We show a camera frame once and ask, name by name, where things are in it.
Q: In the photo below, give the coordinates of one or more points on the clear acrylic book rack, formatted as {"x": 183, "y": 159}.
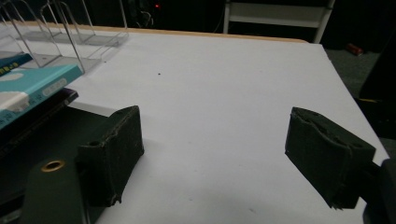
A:
{"x": 77, "y": 37}

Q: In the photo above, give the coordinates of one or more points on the white metal stand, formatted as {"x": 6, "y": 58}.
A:
{"x": 280, "y": 14}

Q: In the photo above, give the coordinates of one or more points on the blue book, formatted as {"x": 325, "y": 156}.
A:
{"x": 12, "y": 60}

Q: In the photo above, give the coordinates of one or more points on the purple book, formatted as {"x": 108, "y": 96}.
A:
{"x": 63, "y": 96}

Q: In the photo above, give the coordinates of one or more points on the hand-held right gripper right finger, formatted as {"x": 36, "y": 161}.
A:
{"x": 327, "y": 158}

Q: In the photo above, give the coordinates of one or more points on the dark device with red light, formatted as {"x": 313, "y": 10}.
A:
{"x": 146, "y": 12}

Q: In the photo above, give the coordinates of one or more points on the small red object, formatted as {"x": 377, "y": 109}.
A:
{"x": 354, "y": 49}

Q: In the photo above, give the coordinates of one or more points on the teal book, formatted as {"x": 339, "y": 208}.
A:
{"x": 37, "y": 84}

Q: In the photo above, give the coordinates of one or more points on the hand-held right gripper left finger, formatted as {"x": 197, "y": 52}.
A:
{"x": 115, "y": 155}

